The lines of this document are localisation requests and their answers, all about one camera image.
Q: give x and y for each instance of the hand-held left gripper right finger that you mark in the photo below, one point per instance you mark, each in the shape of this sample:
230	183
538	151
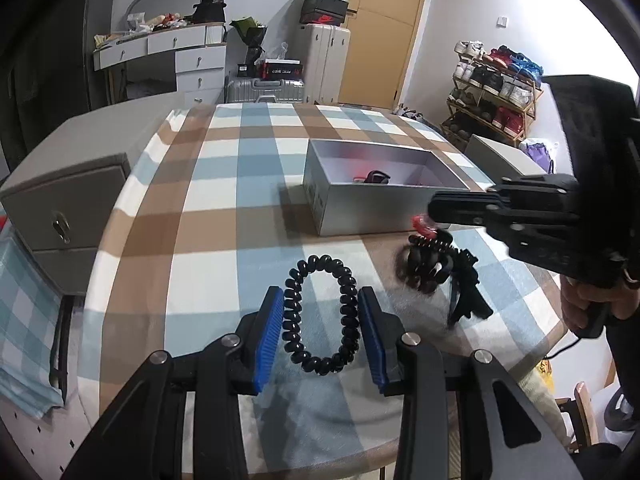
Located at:
372	340

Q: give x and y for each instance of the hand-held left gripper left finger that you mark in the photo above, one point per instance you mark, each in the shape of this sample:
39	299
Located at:
265	345

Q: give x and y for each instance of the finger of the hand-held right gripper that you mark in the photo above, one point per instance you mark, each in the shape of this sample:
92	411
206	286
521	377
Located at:
465	216
465	201

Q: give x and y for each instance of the black round hair claw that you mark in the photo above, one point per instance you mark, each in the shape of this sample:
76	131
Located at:
377	177

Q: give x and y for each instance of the grey cardboard box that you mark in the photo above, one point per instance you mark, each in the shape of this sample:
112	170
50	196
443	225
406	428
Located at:
350	210

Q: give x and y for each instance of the person's right hand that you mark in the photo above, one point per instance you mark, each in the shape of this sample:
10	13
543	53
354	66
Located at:
572	305

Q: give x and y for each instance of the plain grey cabinet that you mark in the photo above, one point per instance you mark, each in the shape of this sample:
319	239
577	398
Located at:
495	155

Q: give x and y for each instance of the purple bag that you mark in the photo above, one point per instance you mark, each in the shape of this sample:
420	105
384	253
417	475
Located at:
540	155

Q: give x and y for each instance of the black long hair claw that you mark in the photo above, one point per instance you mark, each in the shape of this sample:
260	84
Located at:
472	295

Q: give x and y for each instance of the wooden shoe rack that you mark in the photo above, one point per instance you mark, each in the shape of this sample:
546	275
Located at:
535	105

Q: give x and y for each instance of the pile of loose shoes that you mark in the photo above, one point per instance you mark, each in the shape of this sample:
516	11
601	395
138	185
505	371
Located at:
412	111

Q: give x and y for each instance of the rows of racked sneakers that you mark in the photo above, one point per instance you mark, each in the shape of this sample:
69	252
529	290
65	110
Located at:
495	80

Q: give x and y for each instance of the wooden door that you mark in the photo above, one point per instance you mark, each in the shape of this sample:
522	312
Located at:
385	35

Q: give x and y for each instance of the beige upright suitcase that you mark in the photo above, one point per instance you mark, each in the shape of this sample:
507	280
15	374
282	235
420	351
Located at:
322	60

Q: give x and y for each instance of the wooden chair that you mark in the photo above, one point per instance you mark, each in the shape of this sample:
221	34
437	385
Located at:
585	410

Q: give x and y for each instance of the black box with red stripe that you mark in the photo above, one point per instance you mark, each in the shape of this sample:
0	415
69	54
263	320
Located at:
282	70

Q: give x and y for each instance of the silver suitcase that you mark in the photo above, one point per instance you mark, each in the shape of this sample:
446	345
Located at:
267	90

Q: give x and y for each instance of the black and red shoe box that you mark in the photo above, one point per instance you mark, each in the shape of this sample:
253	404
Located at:
322	18

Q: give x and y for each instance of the white pegboard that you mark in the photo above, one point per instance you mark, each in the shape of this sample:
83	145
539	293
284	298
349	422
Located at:
45	440

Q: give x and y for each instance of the blue checkered cloth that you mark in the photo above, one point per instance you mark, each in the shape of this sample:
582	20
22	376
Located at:
25	310

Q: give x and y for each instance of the small black box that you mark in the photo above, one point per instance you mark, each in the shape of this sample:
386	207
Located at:
243	67

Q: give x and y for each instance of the dark wrapped flower bouquet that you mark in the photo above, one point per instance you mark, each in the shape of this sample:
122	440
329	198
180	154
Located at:
250	35

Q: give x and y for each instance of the white vanity desk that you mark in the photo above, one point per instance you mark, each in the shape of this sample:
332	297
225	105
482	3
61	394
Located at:
200	60

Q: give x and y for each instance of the black paper bag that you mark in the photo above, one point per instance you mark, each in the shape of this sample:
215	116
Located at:
212	2

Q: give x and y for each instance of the clutter of vanity toiletries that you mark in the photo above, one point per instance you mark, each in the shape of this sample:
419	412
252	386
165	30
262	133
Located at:
145	27

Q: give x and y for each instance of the arched grey mirror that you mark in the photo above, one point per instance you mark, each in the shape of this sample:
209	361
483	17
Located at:
160	2

